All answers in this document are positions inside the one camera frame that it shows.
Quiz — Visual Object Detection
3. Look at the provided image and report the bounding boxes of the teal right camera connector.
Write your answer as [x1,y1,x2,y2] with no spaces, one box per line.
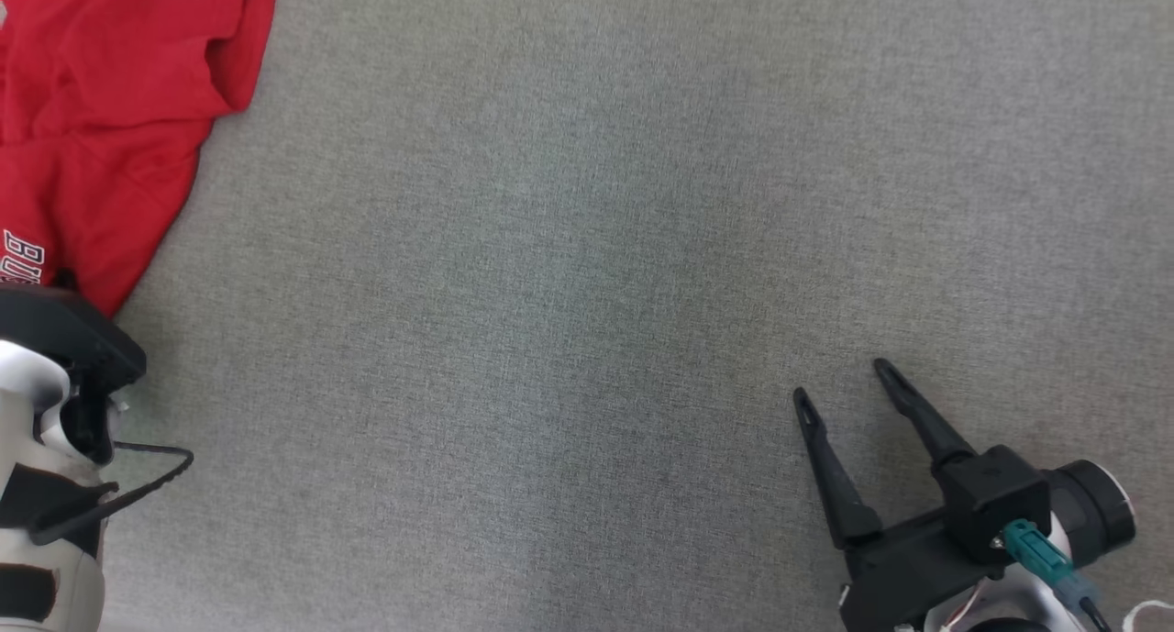
[998,519,1099,607]

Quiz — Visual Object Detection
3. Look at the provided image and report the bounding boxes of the red shorts white waistband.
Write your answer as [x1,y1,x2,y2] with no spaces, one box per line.
[0,0,279,319]

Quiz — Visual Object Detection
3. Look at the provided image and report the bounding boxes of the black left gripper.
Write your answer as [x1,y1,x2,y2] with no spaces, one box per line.
[0,283,149,469]

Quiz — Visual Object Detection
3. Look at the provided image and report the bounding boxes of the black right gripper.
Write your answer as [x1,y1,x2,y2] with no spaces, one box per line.
[792,358,1011,632]

